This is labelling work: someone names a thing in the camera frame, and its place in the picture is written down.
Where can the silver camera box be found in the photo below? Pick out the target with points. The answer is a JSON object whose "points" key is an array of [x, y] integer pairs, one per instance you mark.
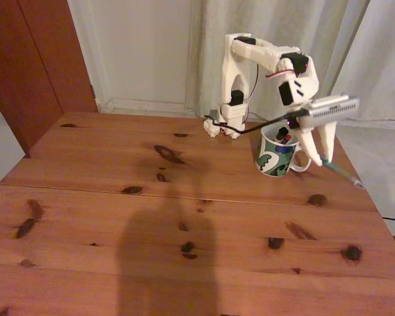
{"points": [[332, 110]]}

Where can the white Pentel marker black cap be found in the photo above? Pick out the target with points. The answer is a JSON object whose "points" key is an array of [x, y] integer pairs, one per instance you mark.
{"points": [[280, 134]]}

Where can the white mug green blue pattern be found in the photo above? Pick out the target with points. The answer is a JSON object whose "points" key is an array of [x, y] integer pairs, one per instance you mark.
{"points": [[273, 158]]}

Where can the wide white curtain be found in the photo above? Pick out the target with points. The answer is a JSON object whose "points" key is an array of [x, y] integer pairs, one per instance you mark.
{"points": [[283, 19]]}

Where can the white door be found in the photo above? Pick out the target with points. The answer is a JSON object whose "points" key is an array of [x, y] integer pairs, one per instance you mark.
{"points": [[135, 49]]}

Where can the narrow white curtain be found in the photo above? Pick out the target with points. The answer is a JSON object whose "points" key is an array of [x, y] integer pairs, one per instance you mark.
{"points": [[382, 49]]}

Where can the teal transparent pen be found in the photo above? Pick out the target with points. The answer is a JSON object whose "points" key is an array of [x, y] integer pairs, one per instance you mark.
{"points": [[342, 172]]}

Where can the brown wooden cabinet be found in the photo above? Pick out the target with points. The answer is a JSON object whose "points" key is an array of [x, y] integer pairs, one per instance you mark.
{"points": [[29, 66]]}

